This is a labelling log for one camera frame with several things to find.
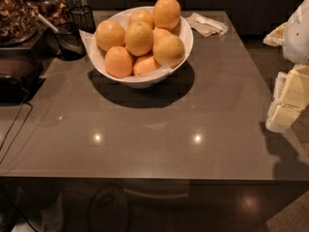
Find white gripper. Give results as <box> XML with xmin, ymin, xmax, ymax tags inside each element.
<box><xmin>263</xmin><ymin>0</ymin><xmax>309</xmax><ymax>133</ymax></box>

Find black power cable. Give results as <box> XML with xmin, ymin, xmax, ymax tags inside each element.
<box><xmin>0</xmin><ymin>75</ymin><xmax>34</xmax><ymax>164</ymax></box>

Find folded paper napkins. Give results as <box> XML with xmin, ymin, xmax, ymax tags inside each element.
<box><xmin>185</xmin><ymin>13</ymin><xmax>229</xmax><ymax>37</ymax></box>

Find small hidden orange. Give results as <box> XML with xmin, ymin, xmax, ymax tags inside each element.
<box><xmin>153</xmin><ymin>28</ymin><xmax>171</xmax><ymax>42</ymax></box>

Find black appliance on counter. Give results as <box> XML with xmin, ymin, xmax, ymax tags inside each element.
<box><xmin>0</xmin><ymin>50</ymin><xmax>44</xmax><ymax>105</ymax></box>

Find white ceramic bowl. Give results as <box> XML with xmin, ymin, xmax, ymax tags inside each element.
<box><xmin>80</xmin><ymin>6</ymin><xmax>195</xmax><ymax>89</ymax></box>

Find white serving spoon handle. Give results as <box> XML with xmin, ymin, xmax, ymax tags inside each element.
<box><xmin>31</xmin><ymin>10</ymin><xmax>59</xmax><ymax>33</ymax></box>

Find black mesh cup far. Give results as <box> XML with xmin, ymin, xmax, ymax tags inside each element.
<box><xmin>70</xmin><ymin>6</ymin><xmax>96</xmax><ymax>34</ymax></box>

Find black mesh cup near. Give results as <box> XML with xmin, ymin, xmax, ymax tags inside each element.
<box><xmin>55</xmin><ymin>22</ymin><xmax>86</xmax><ymax>61</ymax></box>

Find black mesh cup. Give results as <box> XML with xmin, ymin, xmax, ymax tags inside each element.
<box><xmin>55</xmin><ymin>22</ymin><xmax>86</xmax><ymax>61</ymax></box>
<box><xmin>70</xmin><ymin>6</ymin><xmax>96</xmax><ymax>34</ymax></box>

